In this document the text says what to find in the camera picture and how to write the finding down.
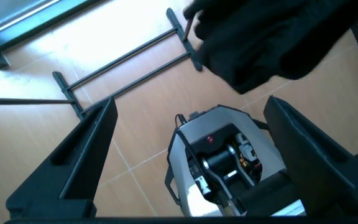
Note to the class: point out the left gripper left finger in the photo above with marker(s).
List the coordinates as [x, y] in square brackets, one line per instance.
[73, 174]

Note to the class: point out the black clothes rack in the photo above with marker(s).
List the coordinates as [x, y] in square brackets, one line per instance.
[129, 54]

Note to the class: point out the window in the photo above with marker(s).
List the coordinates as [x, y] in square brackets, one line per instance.
[11, 18]

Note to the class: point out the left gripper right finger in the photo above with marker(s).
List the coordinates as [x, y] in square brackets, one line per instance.
[322, 174]

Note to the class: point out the black shorts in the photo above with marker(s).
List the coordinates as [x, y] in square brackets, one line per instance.
[259, 40]

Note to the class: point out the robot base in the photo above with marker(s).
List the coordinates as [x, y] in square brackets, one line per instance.
[216, 130]

